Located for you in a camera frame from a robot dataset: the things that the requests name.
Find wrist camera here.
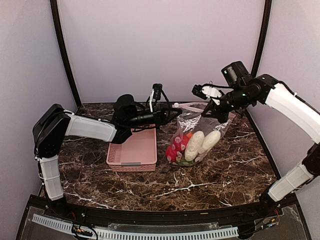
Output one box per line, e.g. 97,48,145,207
191,84,223,100
146,83,163,113

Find black frame post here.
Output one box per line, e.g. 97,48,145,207
251,0,272,77
49,0,82,109

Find left black frame post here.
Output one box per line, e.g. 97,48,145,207
49,0,82,109

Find pale green radish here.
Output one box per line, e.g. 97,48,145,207
198,130,221,154

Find white slotted cable duct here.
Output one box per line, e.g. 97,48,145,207
31,214,239,240

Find clear zip top bag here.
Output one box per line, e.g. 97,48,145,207
165,102,236,167

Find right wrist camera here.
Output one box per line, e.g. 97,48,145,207
191,84,223,100

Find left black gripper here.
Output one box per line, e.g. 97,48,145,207
126,103,183,129

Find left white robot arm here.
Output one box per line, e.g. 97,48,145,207
32,94,182,218

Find right black frame post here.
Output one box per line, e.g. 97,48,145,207
251,0,272,77

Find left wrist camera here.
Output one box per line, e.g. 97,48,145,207
146,83,163,113

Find red pomegranate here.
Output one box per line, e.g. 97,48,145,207
172,135,190,153

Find pink perforated plastic basket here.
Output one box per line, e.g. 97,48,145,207
106,129,157,172

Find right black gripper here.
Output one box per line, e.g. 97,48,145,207
201,84,255,123

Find white wrinkled radish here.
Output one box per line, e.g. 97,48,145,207
184,131,205,162

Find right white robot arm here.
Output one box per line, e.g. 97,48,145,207
193,61,320,217

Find red tomato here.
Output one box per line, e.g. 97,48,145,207
165,145,177,162

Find black front rail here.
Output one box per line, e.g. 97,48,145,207
29,199,298,228

